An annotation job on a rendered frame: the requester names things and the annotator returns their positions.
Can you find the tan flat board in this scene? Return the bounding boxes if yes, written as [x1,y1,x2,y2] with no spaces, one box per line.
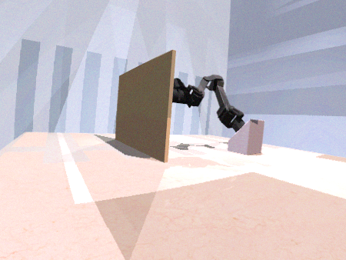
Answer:
[115,49,176,163]

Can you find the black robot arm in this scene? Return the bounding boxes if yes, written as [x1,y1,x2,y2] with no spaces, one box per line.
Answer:
[173,75,246,132]

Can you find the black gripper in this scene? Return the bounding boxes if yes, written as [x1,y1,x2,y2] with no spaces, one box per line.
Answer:
[172,88,182,103]

